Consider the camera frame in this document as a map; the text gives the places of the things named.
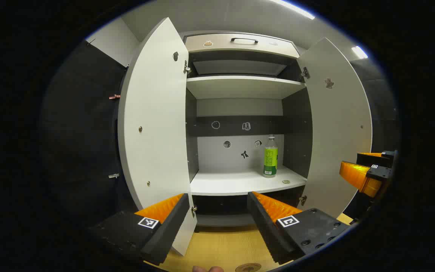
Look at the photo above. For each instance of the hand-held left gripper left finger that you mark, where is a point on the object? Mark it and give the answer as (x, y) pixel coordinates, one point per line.
(164, 234)

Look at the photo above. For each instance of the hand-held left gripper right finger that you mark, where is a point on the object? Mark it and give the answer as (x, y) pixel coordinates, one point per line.
(266, 226)

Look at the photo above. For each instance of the ceiling light panel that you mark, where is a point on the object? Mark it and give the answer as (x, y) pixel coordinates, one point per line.
(359, 52)

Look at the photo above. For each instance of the white clip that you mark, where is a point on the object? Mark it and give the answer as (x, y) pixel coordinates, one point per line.
(113, 175)

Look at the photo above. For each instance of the green label plastic bottle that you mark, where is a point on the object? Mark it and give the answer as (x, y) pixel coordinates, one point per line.
(270, 158)

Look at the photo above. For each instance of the black clip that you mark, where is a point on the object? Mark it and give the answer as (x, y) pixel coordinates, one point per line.
(91, 41)

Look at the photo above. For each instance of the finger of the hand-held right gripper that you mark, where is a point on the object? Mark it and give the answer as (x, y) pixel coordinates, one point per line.
(372, 158)
(378, 172)

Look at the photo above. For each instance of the white and grey cabinet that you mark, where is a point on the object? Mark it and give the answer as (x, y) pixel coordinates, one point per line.
(240, 87)

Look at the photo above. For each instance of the red clip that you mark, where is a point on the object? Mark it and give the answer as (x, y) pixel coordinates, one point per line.
(114, 96)

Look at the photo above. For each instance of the round wooden coaster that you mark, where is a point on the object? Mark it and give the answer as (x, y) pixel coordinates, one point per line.
(247, 268)

